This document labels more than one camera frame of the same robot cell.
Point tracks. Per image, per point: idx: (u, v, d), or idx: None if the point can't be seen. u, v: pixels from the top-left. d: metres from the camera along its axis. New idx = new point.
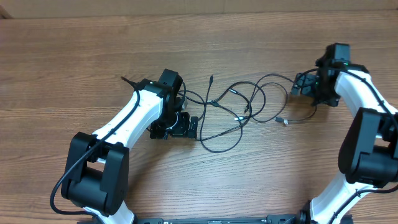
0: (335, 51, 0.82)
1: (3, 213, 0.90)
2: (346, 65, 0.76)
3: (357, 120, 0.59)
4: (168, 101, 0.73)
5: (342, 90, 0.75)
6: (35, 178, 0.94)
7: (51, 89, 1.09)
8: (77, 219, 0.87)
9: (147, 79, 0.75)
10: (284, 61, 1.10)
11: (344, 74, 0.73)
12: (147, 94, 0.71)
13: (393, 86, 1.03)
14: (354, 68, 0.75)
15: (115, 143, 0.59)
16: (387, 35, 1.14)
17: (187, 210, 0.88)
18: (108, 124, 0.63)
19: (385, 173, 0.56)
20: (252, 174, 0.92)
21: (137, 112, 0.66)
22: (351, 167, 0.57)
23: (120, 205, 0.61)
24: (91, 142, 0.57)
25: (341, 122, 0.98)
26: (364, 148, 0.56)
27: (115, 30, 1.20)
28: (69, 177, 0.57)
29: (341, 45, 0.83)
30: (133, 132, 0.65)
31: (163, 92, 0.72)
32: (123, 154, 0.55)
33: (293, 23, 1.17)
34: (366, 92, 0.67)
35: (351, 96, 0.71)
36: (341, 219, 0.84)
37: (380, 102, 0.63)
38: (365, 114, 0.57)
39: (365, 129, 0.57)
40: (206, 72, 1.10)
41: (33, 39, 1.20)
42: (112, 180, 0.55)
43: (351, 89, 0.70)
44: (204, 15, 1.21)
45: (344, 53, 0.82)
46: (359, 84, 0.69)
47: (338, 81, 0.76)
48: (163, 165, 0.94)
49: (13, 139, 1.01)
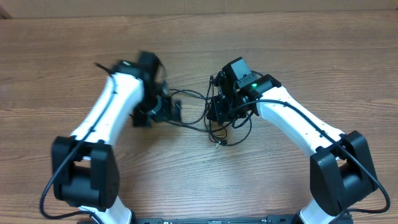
0: (233, 71, 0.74)
1: (3, 213, 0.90)
2: (255, 86, 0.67)
3: (314, 168, 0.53)
4: (148, 80, 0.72)
5: (269, 117, 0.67)
6: (36, 178, 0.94)
7: (52, 89, 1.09)
8: (78, 219, 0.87)
9: (121, 61, 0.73)
10: (284, 61, 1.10)
11: (263, 103, 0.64)
12: (122, 79, 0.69)
13: (393, 86, 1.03)
14: (265, 84, 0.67)
15: (96, 141, 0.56)
16: (387, 35, 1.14)
17: (187, 210, 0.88)
18: (86, 121, 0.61)
19: (367, 190, 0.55)
20: (252, 174, 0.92)
21: (115, 101, 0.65)
22: (336, 209, 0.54)
23: (115, 196, 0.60)
24: (71, 145, 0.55)
25: (342, 122, 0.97)
26: (337, 192, 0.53)
27: (115, 30, 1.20)
28: (58, 182, 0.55)
29: (234, 62, 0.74)
30: (114, 125, 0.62)
31: (140, 71, 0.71)
32: (106, 152, 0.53)
33: (293, 23, 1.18)
34: (296, 120, 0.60)
35: (285, 127, 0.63)
36: (342, 218, 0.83)
37: (321, 132, 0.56)
38: (321, 162, 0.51)
39: (329, 177, 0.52)
40: (206, 73, 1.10)
41: (32, 39, 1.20)
42: (97, 177, 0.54)
43: (281, 120, 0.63)
44: (204, 15, 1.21)
45: (242, 68, 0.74)
46: (285, 114, 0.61)
47: (260, 109, 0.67)
48: (162, 165, 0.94)
49: (13, 139, 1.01)
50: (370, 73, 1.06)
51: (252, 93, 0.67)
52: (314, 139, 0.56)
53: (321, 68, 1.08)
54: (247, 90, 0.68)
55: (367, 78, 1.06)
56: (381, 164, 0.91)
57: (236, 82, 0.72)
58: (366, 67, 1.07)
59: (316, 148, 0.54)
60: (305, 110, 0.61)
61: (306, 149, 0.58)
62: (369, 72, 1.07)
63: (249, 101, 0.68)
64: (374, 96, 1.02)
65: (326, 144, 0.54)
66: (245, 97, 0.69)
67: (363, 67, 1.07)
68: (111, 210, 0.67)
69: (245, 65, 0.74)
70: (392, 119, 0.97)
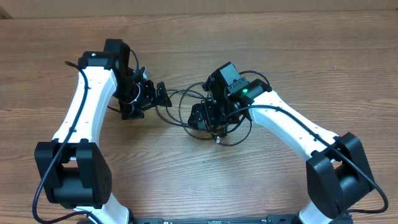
0: (222, 77, 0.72)
1: (3, 213, 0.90)
2: (247, 92, 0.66)
3: (310, 172, 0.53)
4: (119, 67, 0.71)
5: (262, 122, 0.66)
6: (36, 178, 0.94)
7: (52, 89, 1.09)
8: (77, 219, 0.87)
9: (87, 53, 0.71)
10: (284, 61, 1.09)
11: (255, 108, 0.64)
12: (91, 72, 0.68)
13: (393, 86, 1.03)
14: (255, 90, 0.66)
15: (79, 140, 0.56)
16: (387, 35, 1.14)
17: (187, 210, 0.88)
18: (64, 121, 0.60)
19: (365, 191, 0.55)
20: (252, 175, 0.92)
21: (90, 96, 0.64)
22: (335, 211, 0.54)
23: (109, 192, 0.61)
24: (55, 149, 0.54)
25: (342, 122, 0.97)
26: (335, 195, 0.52)
27: (115, 30, 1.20)
28: (48, 186, 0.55)
29: (223, 68, 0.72)
30: (94, 121, 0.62)
31: (109, 61, 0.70)
32: (91, 152, 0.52)
33: (293, 23, 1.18)
34: (290, 125, 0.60)
35: (278, 132, 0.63)
36: (341, 219, 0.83)
37: (314, 135, 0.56)
38: (318, 166, 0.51)
39: (326, 181, 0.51)
40: (206, 72, 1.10)
41: (32, 39, 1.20)
42: (87, 178, 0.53)
43: (274, 125, 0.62)
44: (204, 15, 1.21)
45: (231, 73, 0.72)
46: (278, 119, 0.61)
47: (252, 115, 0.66)
48: (163, 165, 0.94)
49: (13, 139, 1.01)
50: (370, 73, 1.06)
51: (243, 98, 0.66)
52: (308, 143, 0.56)
53: (321, 68, 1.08)
54: (238, 96, 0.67)
55: (367, 78, 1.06)
56: (381, 164, 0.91)
57: (226, 88, 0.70)
58: (366, 67, 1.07)
59: (311, 153, 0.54)
60: (297, 114, 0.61)
61: (301, 153, 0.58)
62: (369, 72, 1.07)
63: (240, 106, 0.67)
64: (374, 96, 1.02)
65: (321, 148, 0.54)
66: (237, 103, 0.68)
67: (363, 67, 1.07)
68: (108, 209, 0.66)
69: (235, 70, 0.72)
70: (392, 119, 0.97)
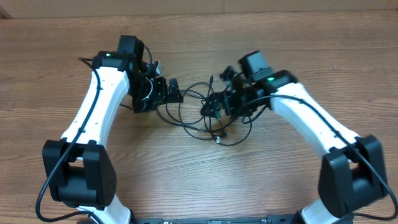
0: (250, 66, 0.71)
1: (3, 213, 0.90)
2: (272, 80, 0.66)
3: (326, 168, 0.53)
4: (133, 67, 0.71)
5: (283, 113, 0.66)
6: (36, 178, 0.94)
7: (52, 89, 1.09)
8: (78, 219, 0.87)
9: (102, 53, 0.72)
10: (285, 61, 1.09)
11: (278, 98, 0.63)
12: (104, 72, 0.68)
13: (393, 86, 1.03)
14: (281, 79, 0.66)
15: (86, 142, 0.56)
16: (387, 35, 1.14)
17: (187, 210, 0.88)
18: (74, 121, 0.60)
19: (376, 195, 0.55)
20: (255, 175, 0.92)
21: (102, 98, 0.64)
22: (342, 211, 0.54)
23: (113, 194, 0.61)
24: (63, 148, 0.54)
25: (342, 122, 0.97)
26: (344, 194, 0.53)
27: (115, 31, 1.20)
28: (54, 185, 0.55)
29: (250, 56, 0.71)
30: (103, 123, 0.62)
31: (123, 63, 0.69)
32: (98, 152, 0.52)
33: (294, 23, 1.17)
34: (312, 117, 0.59)
35: (298, 124, 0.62)
36: None
37: (336, 132, 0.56)
38: (333, 161, 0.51)
39: (339, 179, 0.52)
40: (206, 72, 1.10)
41: (32, 38, 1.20)
42: (92, 178, 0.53)
43: (295, 116, 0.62)
44: (204, 15, 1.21)
45: (259, 63, 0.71)
46: (301, 111, 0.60)
47: (274, 104, 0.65)
48: (163, 165, 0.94)
49: (13, 139, 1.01)
50: (370, 73, 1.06)
51: (267, 86, 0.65)
52: (328, 139, 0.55)
53: (321, 68, 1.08)
54: (262, 83, 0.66)
55: (367, 78, 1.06)
56: None
57: (252, 76, 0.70)
58: (366, 67, 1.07)
59: (329, 148, 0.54)
60: (321, 109, 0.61)
61: (319, 148, 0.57)
62: (370, 72, 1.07)
63: (263, 94, 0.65)
64: (374, 96, 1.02)
65: (341, 145, 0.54)
66: (260, 90, 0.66)
67: (363, 67, 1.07)
68: (109, 210, 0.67)
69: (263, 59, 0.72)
70: (392, 119, 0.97)
